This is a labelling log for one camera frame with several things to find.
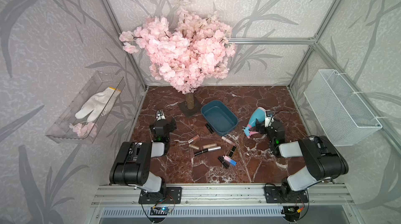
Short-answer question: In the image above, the black silver mascara tube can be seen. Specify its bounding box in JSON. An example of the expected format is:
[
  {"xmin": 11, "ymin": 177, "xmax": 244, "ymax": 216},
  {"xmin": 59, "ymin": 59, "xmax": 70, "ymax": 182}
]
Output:
[{"xmin": 194, "ymin": 146, "xmax": 221, "ymax": 156}]

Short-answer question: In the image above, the aluminium front rail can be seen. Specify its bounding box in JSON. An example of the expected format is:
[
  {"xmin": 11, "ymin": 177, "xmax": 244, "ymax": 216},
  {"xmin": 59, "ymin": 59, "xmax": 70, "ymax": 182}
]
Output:
[{"xmin": 91, "ymin": 183, "xmax": 355, "ymax": 207}]

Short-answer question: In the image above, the rose gold lipstick tube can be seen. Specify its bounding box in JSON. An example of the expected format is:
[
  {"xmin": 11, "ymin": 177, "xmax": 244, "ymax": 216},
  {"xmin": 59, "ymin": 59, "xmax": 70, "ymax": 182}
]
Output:
[{"xmin": 188, "ymin": 135, "xmax": 200, "ymax": 144}]

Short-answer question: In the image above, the clear acrylic wall tray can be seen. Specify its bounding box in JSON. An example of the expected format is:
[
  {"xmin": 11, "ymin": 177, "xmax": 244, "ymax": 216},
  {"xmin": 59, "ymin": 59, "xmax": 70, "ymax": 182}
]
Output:
[{"xmin": 45, "ymin": 71, "xmax": 126, "ymax": 144}]

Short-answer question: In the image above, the black gold square lipstick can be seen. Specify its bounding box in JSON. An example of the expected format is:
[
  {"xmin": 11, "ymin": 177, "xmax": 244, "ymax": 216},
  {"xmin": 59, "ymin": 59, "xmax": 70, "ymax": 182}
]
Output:
[{"xmin": 227, "ymin": 146, "xmax": 237, "ymax": 158}]

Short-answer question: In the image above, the left circuit board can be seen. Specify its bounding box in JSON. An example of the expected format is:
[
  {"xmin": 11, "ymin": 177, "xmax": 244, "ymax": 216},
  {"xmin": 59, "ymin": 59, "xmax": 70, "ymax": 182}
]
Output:
[{"xmin": 150, "ymin": 206, "xmax": 174, "ymax": 216}]

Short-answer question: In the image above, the right circuit board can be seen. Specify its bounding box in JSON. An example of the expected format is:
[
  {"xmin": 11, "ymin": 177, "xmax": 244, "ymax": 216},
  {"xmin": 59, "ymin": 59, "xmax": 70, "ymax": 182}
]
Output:
[{"xmin": 283, "ymin": 206, "xmax": 304, "ymax": 216}]

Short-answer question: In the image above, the white work glove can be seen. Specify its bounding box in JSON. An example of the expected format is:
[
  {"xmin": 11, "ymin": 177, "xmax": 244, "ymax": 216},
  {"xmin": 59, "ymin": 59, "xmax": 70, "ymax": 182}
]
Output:
[{"xmin": 75, "ymin": 87, "xmax": 121, "ymax": 122}]

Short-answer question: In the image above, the pink cherry blossom tree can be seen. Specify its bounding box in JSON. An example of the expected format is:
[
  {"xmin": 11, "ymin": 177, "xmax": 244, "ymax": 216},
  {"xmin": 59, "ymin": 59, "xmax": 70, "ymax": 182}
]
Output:
[{"xmin": 119, "ymin": 6, "xmax": 237, "ymax": 116}]

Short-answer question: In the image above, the circuit board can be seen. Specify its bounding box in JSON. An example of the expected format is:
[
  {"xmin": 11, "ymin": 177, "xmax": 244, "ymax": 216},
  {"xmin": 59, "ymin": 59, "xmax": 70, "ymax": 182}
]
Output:
[
  {"xmin": 283, "ymin": 206, "xmax": 304, "ymax": 216},
  {"xmin": 150, "ymin": 206, "xmax": 174, "ymax": 216}
]

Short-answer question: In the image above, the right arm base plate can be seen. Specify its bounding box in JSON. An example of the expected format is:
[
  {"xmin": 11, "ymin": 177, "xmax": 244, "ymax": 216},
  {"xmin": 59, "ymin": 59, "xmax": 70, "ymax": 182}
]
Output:
[{"xmin": 264, "ymin": 184, "xmax": 309, "ymax": 204}]

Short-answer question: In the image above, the short gold lipstick tube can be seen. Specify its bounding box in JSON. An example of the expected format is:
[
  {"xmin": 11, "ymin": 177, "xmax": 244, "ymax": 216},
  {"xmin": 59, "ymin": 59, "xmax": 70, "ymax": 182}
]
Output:
[{"xmin": 189, "ymin": 144, "xmax": 200, "ymax": 150}]

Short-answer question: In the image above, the teal plastic storage box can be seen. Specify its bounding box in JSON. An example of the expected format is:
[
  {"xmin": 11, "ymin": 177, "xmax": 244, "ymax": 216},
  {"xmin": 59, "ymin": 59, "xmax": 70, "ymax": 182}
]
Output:
[{"xmin": 201, "ymin": 100, "xmax": 239, "ymax": 136}]

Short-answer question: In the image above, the small black lipstick tube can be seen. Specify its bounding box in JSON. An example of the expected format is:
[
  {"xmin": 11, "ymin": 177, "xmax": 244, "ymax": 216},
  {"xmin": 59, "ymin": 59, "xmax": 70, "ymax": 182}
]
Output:
[{"xmin": 205, "ymin": 123, "xmax": 214, "ymax": 134}]

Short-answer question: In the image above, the pink blue gradient lipstick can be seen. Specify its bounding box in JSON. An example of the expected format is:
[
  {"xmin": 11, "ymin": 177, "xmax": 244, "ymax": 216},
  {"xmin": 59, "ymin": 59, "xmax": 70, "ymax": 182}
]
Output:
[{"xmin": 223, "ymin": 156, "xmax": 237, "ymax": 166}]

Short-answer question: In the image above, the white wire mesh basket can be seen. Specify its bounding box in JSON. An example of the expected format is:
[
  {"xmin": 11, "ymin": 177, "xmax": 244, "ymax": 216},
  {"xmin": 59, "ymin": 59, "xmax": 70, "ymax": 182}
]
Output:
[{"xmin": 304, "ymin": 69, "xmax": 382, "ymax": 146}]

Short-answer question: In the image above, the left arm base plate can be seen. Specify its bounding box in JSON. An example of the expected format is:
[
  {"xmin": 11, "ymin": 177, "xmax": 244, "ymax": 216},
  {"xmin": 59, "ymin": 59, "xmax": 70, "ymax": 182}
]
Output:
[{"xmin": 138, "ymin": 186, "xmax": 182, "ymax": 205}]

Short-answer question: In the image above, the beige lipstick tube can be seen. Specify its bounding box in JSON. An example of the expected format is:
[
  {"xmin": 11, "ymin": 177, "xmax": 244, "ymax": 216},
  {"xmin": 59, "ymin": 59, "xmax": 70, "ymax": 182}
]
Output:
[{"xmin": 202, "ymin": 143, "xmax": 217, "ymax": 149}]

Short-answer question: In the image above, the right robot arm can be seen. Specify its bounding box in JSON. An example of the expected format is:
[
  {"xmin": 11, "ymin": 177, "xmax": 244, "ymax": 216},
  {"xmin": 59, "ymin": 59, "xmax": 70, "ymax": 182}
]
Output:
[{"xmin": 244, "ymin": 107, "xmax": 349, "ymax": 203}]

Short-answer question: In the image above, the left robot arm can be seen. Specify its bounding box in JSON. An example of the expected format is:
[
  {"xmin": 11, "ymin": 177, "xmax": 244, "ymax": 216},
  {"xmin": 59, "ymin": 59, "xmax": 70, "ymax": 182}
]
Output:
[{"xmin": 109, "ymin": 110, "xmax": 176, "ymax": 195}]

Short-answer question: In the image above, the pink flower sprig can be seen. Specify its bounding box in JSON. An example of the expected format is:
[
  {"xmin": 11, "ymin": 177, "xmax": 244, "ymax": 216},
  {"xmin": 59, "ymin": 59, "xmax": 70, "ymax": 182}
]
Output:
[{"xmin": 69, "ymin": 121, "xmax": 98, "ymax": 138}]

